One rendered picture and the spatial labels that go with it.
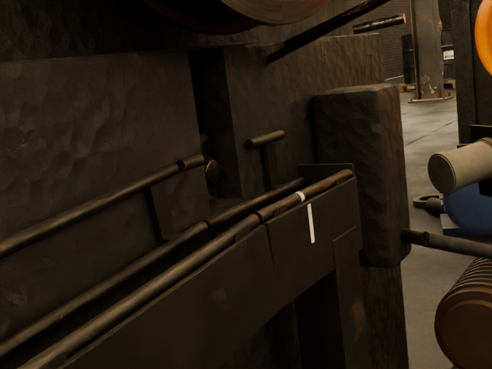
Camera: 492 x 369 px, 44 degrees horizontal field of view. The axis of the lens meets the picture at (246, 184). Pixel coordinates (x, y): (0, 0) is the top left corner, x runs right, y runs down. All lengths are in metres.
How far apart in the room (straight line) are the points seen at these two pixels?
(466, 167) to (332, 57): 0.24
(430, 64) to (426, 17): 0.68
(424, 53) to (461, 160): 8.65
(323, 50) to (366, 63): 0.14
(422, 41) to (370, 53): 8.49
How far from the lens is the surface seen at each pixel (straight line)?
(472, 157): 0.89
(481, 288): 0.85
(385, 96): 0.79
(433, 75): 9.49
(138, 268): 0.53
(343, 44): 0.94
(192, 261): 0.48
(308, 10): 0.65
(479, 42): 0.94
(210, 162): 0.67
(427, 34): 9.50
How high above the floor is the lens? 0.85
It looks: 11 degrees down
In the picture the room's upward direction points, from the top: 7 degrees counter-clockwise
